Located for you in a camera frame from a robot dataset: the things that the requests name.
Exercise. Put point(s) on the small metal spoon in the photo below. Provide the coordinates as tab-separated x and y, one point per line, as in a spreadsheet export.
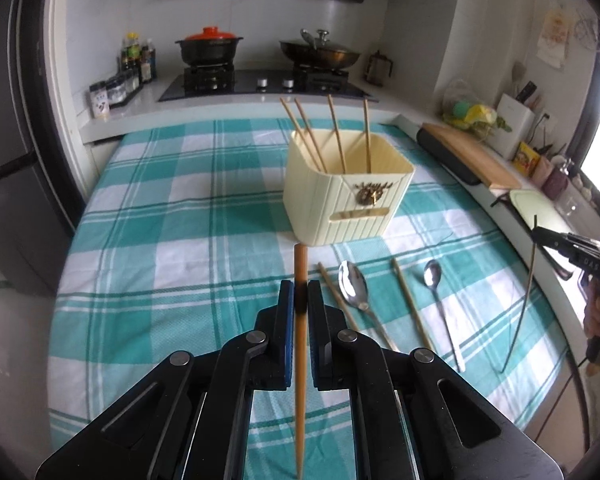
432	275

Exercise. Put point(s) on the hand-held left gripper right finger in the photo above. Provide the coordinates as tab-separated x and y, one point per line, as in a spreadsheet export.
316	340

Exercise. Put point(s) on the pink cup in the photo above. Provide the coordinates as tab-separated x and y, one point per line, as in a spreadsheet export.
544	172

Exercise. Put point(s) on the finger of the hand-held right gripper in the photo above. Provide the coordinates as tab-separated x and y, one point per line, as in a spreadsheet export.
560	239
587	260

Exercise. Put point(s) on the cream ribbed utensil holder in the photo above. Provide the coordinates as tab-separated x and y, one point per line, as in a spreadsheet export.
330	210

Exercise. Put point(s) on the white knife block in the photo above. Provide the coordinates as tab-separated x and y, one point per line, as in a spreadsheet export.
515	127

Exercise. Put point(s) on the wall socket with plug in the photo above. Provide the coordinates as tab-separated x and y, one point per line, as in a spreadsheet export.
542	120

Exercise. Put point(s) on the black cylindrical bar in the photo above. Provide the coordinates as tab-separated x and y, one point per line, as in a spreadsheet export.
447	157

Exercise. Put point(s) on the black clay pot red lid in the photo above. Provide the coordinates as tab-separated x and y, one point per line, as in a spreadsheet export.
207	47

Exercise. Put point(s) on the yellow green plastic bag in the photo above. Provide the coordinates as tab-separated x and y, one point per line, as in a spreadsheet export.
472	112

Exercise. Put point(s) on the teal checkered tablecloth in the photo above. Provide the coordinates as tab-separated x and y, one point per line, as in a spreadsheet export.
180	260

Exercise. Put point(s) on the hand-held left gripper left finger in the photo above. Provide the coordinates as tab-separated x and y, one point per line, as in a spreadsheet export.
286	340

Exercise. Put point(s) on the green cutting board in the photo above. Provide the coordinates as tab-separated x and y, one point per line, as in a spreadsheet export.
530	205

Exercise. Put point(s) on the tall dark sauce bottle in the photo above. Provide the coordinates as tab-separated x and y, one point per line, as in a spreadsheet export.
131	52

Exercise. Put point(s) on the wall calendar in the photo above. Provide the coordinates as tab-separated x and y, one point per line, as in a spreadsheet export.
554	35

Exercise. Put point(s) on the wooden cutting board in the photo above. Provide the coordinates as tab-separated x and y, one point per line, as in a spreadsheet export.
480	157

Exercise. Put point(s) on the glass french press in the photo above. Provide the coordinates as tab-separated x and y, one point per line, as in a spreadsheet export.
378	69

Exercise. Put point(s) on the grey refrigerator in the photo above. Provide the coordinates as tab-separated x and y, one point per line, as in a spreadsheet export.
10	160

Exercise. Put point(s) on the wooden chopstick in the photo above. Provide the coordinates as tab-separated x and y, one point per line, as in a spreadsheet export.
307	125
336	130
529	280
300	265
300	130
330	285
367	130
405	290

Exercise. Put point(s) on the dark wok with lid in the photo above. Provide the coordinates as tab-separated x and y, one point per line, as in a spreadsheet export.
325	56

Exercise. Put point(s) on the black door frame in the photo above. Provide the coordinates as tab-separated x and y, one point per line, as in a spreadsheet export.
64	200

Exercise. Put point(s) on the white label spice jar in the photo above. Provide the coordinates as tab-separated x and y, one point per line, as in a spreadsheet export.
100	102

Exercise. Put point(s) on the small dark sauce bottle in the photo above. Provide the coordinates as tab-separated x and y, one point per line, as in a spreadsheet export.
148	62

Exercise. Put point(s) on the black gas cooktop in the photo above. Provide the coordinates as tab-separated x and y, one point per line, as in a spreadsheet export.
245	91

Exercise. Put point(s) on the large metal spoon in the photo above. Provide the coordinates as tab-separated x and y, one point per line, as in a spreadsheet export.
352	282

